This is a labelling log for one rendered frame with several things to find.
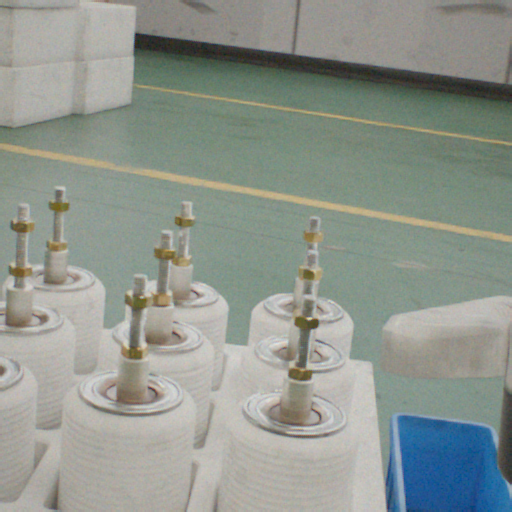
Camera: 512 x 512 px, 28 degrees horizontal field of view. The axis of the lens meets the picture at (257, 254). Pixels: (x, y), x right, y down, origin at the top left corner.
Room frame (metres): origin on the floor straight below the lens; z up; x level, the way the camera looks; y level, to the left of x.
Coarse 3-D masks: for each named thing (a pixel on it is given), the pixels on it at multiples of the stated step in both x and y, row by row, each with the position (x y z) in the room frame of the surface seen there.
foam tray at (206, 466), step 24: (240, 360) 0.95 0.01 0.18; (360, 384) 0.92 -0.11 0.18; (216, 408) 0.83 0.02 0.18; (360, 408) 0.86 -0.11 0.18; (48, 432) 0.75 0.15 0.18; (216, 432) 0.78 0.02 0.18; (360, 432) 0.81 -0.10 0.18; (48, 456) 0.71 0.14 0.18; (216, 456) 0.74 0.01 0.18; (360, 456) 0.77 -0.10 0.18; (48, 480) 0.67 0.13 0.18; (192, 480) 0.73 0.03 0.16; (216, 480) 0.70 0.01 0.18; (360, 480) 0.72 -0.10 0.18; (0, 504) 0.63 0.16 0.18; (24, 504) 0.63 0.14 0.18; (48, 504) 0.66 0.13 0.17; (192, 504) 0.66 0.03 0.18; (216, 504) 0.70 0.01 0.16; (360, 504) 0.69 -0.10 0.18; (384, 504) 0.69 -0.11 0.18
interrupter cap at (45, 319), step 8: (0, 304) 0.83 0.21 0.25; (40, 304) 0.84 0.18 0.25; (0, 312) 0.81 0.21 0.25; (32, 312) 0.82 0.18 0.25; (40, 312) 0.82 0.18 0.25; (48, 312) 0.82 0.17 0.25; (56, 312) 0.82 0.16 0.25; (0, 320) 0.80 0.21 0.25; (32, 320) 0.81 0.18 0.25; (40, 320) 0.81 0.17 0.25; (48, 320) 0.80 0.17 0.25; (56, 320) 0.81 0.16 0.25; (0, 328) 0.77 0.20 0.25; (8, 328) 0.77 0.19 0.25; (16, 328) 0.78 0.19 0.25; (24, 328) 0.78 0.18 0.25; (32, 328) 0.78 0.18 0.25; (40, 328) 0.78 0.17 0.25; (48, 328) 0.78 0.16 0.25; (56, 328) 0.79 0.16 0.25
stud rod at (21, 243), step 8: (24, 208) 0.80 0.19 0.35; (24, 216) 0.80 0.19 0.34; (16, 232) 0.80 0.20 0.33; (16, 240) 0.80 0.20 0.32; (24, 240) 0.80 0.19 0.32; (16, 248) 0.80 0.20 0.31; (24, 248) 0.80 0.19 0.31; (16, 256) 0.80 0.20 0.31; (24, 256) 0.80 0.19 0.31; (16, 264) 0.80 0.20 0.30; (24, 264) 0.80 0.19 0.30; (16, 280) 0.80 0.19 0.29; (24, 280) 0.80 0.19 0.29
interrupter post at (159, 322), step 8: (152, 304) 0.79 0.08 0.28; (168, 304) 0.80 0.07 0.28; (152, 312) 0.79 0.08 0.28; (160, 312) 0.79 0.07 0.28; (168, 312) 0.79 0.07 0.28; (152, 320) 0.79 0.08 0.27; (160, 320) 0.79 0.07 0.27; (168, 320) 0.79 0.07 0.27; (152, 328) 0.79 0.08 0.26; (160, 328) 0.79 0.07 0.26; (168, 328) 0.79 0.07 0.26; (152, 336) 0.79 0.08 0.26; (160, 336) 0.79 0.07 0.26; (168, 336) 0.79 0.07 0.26
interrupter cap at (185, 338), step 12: (120, 324) 0.81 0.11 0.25; (144, 324) 0.82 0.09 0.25; (180, 324) 0.83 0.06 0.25; (120, 336) 0.78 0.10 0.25; (144, 336) 0.80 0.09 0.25; (180, 336) 0.80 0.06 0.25; (192, 336) 0.80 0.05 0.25; (156, 348) 0.77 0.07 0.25; (168, 348) 0.77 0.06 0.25; (180, 348) 0.77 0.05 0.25; (192, 348) 0.78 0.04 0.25
